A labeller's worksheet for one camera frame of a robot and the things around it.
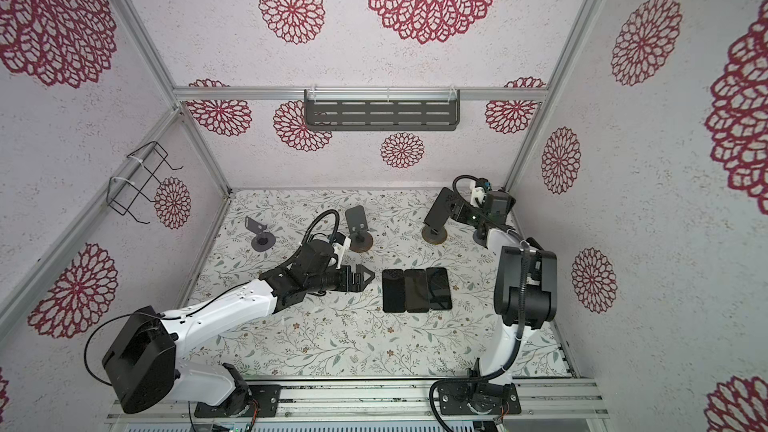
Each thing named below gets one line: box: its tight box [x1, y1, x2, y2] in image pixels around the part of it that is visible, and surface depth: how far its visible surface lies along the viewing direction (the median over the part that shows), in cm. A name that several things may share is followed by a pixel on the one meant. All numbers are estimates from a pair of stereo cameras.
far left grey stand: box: [245, 216, 276, 253], surface depth 105 cm
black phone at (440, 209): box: [424, 187, 456, 233], surface depth 103 cm
